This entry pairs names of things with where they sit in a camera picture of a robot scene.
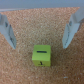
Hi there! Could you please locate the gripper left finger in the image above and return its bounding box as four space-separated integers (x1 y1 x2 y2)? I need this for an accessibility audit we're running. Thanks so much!
0 12 17 51

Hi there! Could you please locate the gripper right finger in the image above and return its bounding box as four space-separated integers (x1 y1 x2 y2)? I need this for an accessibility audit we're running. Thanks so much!
61 12 84 50

